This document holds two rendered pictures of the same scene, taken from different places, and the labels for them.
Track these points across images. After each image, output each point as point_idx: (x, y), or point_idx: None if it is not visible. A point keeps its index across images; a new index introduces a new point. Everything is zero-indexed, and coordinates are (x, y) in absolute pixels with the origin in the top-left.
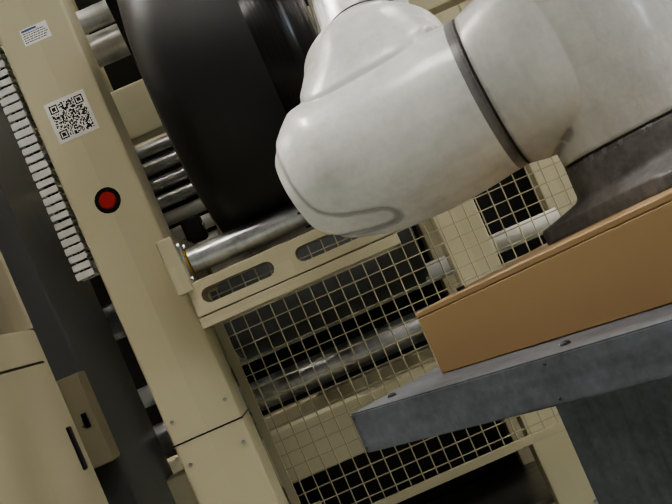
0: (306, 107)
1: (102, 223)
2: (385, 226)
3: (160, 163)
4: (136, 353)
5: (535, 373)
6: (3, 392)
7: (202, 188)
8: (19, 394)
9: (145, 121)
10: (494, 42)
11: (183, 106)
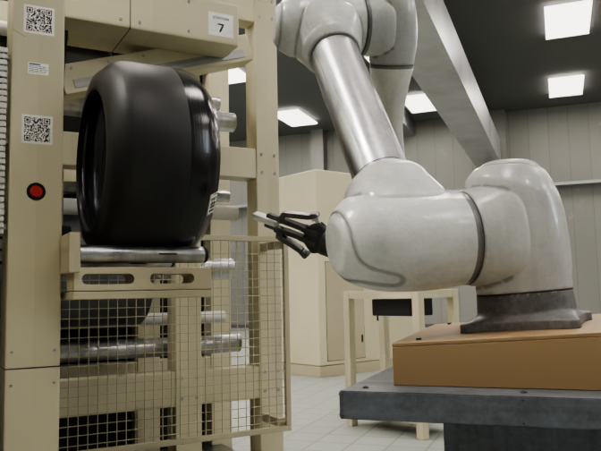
0: (375, 199)
1: (25, 204)
2: (386, 285)
3: None
4: (8, 297)
5: (512, 404)
6: None
7: (112, 212)
8: None
9: None
10: (497, 214)
11: (133, 159)
